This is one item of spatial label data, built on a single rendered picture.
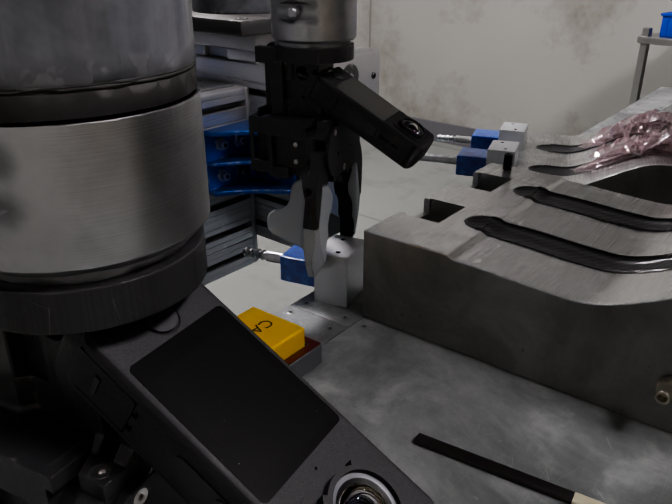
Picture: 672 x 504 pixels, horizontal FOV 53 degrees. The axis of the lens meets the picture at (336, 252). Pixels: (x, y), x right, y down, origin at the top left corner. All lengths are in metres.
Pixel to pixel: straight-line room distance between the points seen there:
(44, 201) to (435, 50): 4.07
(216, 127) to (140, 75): 0.76
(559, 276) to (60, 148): 0.46
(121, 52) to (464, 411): 0.42
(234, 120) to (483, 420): 0.57
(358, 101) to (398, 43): 3.76
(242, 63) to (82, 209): 0.80
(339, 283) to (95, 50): 0.51
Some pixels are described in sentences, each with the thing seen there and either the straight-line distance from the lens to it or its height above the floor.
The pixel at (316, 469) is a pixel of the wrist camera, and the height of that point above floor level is 0.99.
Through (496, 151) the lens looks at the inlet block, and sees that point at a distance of 0.91.
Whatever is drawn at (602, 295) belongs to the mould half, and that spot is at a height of 0.89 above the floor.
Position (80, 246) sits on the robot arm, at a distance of 0.18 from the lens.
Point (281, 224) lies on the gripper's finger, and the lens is 0.63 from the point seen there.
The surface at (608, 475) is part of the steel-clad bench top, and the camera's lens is 0.51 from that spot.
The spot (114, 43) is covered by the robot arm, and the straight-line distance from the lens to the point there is 0.17.
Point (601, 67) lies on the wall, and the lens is 3.79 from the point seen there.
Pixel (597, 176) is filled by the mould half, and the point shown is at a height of 0.87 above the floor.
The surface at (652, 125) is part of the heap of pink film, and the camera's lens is 1.00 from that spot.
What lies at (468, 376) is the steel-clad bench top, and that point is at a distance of 0.58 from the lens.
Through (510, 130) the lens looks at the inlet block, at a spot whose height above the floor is 0.88.
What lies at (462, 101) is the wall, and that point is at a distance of 4.15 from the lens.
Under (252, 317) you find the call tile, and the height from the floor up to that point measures 0.84.
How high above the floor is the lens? 1.13
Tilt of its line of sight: 25 degrees down
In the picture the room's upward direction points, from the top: straight up
